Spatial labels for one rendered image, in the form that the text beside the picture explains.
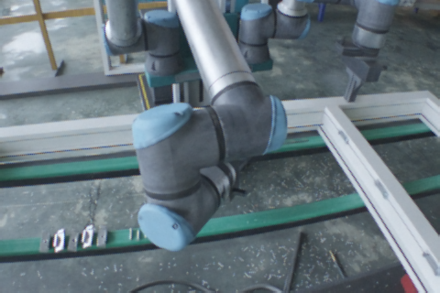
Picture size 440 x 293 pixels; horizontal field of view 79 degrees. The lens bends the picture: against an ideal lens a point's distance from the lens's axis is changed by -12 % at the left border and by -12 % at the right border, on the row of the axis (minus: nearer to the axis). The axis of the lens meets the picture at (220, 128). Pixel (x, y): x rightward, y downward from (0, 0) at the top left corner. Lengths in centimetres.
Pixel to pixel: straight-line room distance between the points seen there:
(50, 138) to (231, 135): 56
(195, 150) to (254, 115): 10
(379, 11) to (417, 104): 45
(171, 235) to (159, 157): 12
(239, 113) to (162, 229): 21
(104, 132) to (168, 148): 43
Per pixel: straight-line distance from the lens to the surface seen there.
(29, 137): 88
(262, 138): 45
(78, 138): 84
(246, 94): 46
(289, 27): 154
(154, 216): 45
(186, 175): 43
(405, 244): 73
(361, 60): 88
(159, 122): 40
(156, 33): 135
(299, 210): 70
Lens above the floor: 142
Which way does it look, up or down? 39 degrees down
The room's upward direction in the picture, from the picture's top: 3 degrees clockwise
